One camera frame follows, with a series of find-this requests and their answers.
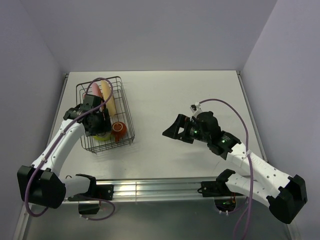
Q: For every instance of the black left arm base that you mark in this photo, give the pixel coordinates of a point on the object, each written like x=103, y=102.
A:
x=101, y=192

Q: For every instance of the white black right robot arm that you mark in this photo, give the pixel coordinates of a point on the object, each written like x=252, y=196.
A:
x=282, y=194

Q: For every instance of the pink plastic plate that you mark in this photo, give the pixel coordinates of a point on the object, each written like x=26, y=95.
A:
x=96, y=90

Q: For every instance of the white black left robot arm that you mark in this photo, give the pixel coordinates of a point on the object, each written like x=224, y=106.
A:
x=40, y=183

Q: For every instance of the lime green bowl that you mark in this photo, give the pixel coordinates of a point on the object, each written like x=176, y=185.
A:
x=102, y=137

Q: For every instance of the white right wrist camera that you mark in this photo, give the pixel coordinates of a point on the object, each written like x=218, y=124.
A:
x=196, y=108

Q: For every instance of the orange mug dark inside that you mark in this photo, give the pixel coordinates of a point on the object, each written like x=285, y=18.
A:
x=118, y=130

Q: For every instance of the aluminium mounting rail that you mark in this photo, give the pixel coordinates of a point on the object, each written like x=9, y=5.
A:
x=137, y=191

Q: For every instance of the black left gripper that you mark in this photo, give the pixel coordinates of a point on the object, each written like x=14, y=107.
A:
x=105, y=126

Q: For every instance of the black wire dish rack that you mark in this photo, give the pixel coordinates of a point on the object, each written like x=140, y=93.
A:
x=122, y=114

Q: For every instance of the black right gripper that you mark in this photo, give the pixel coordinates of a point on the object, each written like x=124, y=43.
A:
x=183, y=121

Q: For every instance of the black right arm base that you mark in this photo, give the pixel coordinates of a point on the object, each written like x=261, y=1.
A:
x=216, y=188

